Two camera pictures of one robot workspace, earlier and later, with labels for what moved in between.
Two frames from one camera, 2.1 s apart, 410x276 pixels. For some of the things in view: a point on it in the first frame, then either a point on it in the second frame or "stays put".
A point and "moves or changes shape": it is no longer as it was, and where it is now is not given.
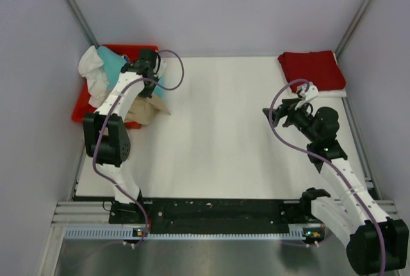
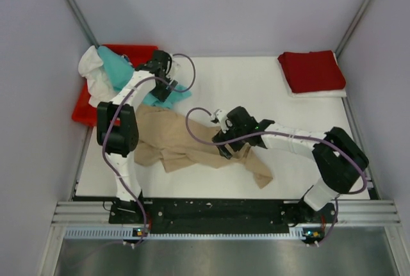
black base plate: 211,216 stays put
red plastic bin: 130,51 stays put
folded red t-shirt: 318,67 stays put
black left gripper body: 147,90 → 163,89
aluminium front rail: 97,212 stays put
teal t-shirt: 114,62 moves or changes shape
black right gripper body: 300,118 → 231,134
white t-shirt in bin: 91,67 stays put
